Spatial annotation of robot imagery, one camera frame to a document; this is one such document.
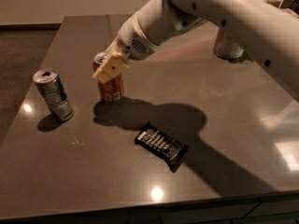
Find metal napkin holder cup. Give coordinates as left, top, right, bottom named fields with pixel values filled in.
left=213, top=28, right=244, bottom=60

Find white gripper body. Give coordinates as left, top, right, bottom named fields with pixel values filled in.
left=117, top=12, right=160, bottom=60

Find cluttered items behind table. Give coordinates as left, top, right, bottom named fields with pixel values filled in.
left=267, top=0, right=299, bottom=18

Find red coke can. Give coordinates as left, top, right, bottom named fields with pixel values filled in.
left=93, top=52, right=123, bottom=102

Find silver blue redbull can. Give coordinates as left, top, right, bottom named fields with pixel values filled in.
left=33, top=68, right=74, bottom=122

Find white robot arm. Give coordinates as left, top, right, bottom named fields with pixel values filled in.
left=93, top=0, right=299, bottom=99

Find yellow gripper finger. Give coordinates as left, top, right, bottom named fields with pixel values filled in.
left=93, top=51, right=129, bottom=84
left=106, top=38, right=120, bottom=53

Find black snack bar wrapper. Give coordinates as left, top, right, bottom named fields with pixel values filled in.
left=135, top=122, right=189, bottom=173

